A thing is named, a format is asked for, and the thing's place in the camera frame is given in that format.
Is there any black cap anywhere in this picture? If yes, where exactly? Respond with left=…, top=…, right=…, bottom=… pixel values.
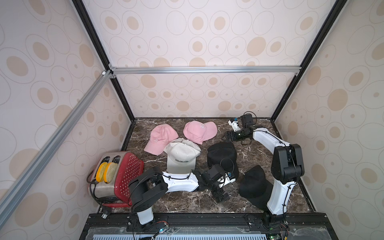
left=207, top=142, right=239, bottom=180
left=239, top=165, right=273, bottom=211

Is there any pink baseball cap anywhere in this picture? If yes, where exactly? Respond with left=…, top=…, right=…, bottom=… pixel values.
left=144, top=124, right=179, bottom=156
left=183, top=121, right=218, bottom=145

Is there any black cap front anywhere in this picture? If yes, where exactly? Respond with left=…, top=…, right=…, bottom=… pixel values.
left=239, top=165, right=273, bottom=211

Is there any white cap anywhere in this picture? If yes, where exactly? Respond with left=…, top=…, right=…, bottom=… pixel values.
left=164, top=138, right=201, bottom=174

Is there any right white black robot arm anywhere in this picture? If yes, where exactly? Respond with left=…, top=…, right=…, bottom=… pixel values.
left=223, top=113, right=305, bottom=230

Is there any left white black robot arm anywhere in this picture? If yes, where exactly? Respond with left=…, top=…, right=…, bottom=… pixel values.
left=128, top=164, right=236, bottom=226

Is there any small circuit board with led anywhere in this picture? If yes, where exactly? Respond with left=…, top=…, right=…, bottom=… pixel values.
left=152, top=221, right=170, bottom=239

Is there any right yellow toast slice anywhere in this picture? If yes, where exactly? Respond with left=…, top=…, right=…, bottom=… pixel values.
left=103, top=162, right=118, bottom=184

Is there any yellow toast slice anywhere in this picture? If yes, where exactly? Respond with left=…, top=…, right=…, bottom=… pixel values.
left=103, top=162, right=118, bottom=184
left=95, top=162, right=108, bottom=183

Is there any red silver toaster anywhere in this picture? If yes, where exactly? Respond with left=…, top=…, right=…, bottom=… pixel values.
left=87, top=152, right=145, bottom=208

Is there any left yellow toast slice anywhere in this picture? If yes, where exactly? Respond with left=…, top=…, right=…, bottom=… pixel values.
left=95, top=162, right=108, bottom=183

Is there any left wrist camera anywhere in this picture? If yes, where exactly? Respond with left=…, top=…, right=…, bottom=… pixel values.
left=224, top=172, right=236, bottom=185

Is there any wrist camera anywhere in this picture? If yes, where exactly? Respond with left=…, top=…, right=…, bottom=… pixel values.
left=224, top=172, right=236, bottom=185
left=228, top=118, right=241, bottom=132

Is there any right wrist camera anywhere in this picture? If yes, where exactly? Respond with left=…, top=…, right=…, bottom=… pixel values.
left=228, top=118, right=241, bottom=132

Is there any horizontal aluminium rail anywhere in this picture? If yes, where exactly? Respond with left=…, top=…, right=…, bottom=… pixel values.
left=108, top=65, right=302, bottom=77

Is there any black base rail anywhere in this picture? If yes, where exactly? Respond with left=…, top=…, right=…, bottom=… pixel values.
left=80, top=213, right=338, bottom=240

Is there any black toaster power cable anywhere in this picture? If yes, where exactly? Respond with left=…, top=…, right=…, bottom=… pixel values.
left=86, top=169, right=113, bottom=220

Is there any black right frame post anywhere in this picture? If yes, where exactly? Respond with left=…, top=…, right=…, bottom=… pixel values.
left=271, top=0, right=348, bottom=123

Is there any black frame post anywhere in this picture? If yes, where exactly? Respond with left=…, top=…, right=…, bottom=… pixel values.
left=72, top=0, right=136, bottom=122
left=271, top=0, right=348, bottom=123

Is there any black left frame post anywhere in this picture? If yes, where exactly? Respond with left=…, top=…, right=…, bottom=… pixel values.
left=72, top=0, right=136, bottom=122

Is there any left diagonal aluminium rail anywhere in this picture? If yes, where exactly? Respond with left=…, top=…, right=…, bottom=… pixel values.
left=1, top=70, right=113, bottom=228

